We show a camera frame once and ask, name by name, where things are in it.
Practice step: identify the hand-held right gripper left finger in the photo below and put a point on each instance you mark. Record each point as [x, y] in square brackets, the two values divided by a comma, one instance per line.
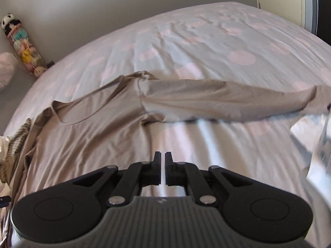
[158, 168]

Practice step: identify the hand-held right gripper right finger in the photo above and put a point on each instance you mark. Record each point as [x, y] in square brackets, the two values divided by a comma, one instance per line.
[169, 168]

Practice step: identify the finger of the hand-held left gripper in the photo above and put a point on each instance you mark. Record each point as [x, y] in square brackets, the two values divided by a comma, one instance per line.
[5, 202]

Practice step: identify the taupe long-sleeve shirt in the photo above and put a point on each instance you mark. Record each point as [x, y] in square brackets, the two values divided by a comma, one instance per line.
[90, 134]

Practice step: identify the brown striped garment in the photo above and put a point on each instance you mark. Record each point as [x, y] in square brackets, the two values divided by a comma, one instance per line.
[19, 137]

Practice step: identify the bed with pink-dotted sheet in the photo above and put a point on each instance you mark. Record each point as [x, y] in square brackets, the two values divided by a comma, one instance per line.
[206, 44]

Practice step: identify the white fleece cloth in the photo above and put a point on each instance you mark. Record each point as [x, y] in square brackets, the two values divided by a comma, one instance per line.
[318, 147]

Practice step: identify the clear tube of plush toys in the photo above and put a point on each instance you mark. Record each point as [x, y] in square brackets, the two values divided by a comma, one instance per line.
[23, 46]

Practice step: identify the small dark wall outlet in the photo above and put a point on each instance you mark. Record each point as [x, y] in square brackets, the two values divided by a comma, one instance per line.
[50, 63]

